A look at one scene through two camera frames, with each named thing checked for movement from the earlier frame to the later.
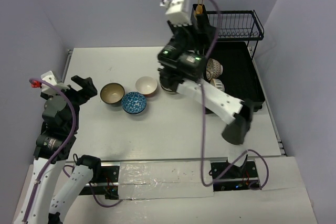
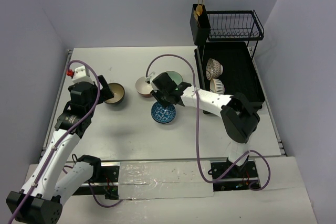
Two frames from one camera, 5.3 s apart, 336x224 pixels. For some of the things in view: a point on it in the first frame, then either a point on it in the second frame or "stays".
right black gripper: [175, 29] -> [156, 92]
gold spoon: [199, 9] stays
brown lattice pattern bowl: [214, 69] stays
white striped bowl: [218, 84] stays
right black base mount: [236, 179] stays
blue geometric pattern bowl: [134, 103] -> [163, 115]
